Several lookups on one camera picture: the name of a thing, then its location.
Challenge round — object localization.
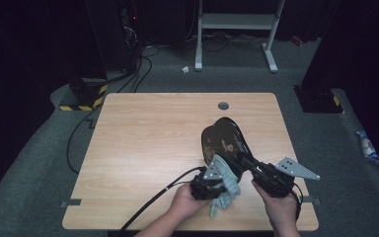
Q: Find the black lacquer floral dish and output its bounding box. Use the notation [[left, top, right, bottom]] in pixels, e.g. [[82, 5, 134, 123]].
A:
[[200, 117, 262, 184]]

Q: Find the person's right hand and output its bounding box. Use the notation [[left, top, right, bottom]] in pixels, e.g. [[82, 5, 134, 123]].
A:
[[251, 180, 300, 229]]

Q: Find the bundle of black floor cables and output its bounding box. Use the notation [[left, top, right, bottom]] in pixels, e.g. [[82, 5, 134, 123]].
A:
[[185, 30, 268, 53]]

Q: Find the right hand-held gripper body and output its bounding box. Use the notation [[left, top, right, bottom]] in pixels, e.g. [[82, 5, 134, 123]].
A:
[[252, 156, 322, 198]]

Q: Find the white metal stand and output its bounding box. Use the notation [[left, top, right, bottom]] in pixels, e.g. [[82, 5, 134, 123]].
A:
[[194, 0, 286, 74]]

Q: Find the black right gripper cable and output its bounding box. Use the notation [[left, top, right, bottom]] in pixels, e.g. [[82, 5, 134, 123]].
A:
[[291, 182, 306, 221]]

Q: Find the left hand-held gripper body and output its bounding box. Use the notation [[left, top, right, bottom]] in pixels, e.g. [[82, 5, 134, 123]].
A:
[[189, 161, 226, 201]]

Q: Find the dark equipment rack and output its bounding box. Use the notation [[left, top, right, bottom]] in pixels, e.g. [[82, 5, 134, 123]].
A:
[[85, 0, 146, 75]]

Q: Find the blue white packet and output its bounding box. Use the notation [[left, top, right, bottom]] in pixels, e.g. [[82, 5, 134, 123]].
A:
[[355, 129, 379, 166]]

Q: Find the pale green striped cloth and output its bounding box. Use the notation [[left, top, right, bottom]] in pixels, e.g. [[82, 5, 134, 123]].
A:
[[208, 154, 242, 219]]

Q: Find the black stand base yellow corner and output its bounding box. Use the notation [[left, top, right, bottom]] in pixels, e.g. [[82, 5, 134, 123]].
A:
[[294, 85, 345, 115]]

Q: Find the looped black floor cable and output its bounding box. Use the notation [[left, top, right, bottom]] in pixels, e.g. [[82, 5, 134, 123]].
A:
[[115, 45, 162, 94]]

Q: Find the long black floor cable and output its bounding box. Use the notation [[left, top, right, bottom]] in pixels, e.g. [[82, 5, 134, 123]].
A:
[[65, 108, 104, 175]]

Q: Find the black yellow striped stand base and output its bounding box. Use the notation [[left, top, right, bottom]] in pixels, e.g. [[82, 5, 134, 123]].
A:
[[58, 77, 109, 113]]

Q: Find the person's left hand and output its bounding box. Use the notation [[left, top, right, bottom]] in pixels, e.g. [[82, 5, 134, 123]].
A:
[[168, 183, 212, 221]]

